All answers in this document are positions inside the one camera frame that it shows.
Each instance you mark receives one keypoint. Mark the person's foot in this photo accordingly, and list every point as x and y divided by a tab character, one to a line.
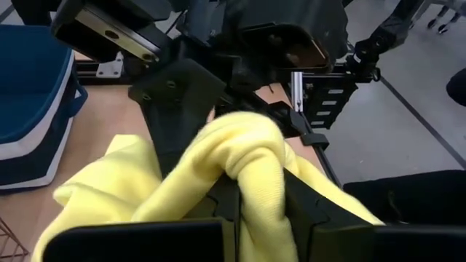
458	87

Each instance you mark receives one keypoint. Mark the silver corner bracket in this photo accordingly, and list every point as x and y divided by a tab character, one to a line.
111	67

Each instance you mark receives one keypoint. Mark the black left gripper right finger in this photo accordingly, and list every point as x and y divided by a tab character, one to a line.
320	229

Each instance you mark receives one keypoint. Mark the person's leg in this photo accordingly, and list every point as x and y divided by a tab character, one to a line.
407	196

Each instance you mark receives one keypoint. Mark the black slotted plate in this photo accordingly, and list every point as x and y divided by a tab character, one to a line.
331	102

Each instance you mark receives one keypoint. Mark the silver aluminium bracket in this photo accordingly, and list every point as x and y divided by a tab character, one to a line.
296	91

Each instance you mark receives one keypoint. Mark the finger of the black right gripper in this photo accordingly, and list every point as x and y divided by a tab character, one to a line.
178	105
262	111

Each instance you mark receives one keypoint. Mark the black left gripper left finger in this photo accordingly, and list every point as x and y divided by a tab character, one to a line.
222	203

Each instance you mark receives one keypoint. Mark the blue white fabric bin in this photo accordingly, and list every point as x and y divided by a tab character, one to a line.
32	91

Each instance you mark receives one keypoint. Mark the office chair base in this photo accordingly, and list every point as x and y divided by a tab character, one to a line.
442	18

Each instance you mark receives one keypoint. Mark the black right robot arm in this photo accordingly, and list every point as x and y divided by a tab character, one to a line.
291	12

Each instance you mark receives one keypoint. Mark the yellow knit cloth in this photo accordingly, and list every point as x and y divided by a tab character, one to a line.
247	145

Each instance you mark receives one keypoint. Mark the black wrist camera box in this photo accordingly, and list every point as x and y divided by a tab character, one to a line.
287	47

